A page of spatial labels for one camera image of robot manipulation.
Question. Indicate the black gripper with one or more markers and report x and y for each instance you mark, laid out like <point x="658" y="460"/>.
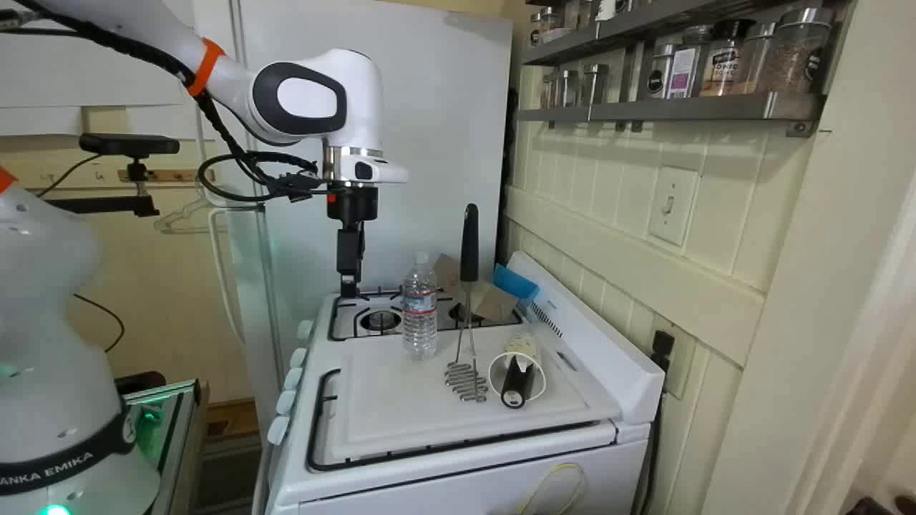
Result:
<point x="352" y="203"/>

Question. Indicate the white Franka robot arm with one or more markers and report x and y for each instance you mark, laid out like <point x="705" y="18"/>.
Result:
<point x="305" y="96"/>

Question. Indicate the black stove burner grate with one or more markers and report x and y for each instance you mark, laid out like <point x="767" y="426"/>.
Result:
<point x="380" y="305"/>

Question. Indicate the clear plastic water bottle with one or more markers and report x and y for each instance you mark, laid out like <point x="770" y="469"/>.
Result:
<point x="418" y="319"/>

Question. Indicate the white plastic cutting board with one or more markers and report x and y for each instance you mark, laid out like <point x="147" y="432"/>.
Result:
<point x="409" y="400"/>

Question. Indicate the white refrigerator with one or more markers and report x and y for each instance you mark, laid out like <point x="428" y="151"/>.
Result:
<point x="431" y="144"/>

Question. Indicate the blue plastic lid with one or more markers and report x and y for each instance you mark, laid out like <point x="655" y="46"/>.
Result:
<point x="516" y="285"/>

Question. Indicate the white gas stove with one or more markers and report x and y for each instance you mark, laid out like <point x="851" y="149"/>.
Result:
<point x="431" y="476"/>

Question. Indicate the metal robot stand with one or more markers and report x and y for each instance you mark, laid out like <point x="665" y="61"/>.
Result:
<point x="176" y="430"/>

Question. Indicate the glass spice jar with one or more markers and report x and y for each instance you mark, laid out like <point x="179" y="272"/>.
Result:
<point x="685" y="71"/>
<point x="571" y="86"/>
<point x="551" y="89"/>
<point x="798" y="53"/>
<point x="592" y="84"/>
<point x="655" y="76"/>
<point x="734" y="61"/>

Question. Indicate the metal spice rack shelf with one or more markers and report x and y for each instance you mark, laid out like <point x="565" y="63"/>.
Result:
<point x="668" y="110"/>
<point x="619" y="28"/>

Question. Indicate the black camera on tripod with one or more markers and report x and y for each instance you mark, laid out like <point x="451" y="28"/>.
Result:
<point x="130" y="144"/>

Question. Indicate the white light switch plate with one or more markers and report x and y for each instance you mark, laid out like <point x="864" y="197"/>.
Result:
<point x="674" y="203"/>

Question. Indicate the wall power outlet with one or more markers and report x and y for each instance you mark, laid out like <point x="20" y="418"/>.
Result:
<point x="681" y="366"/>

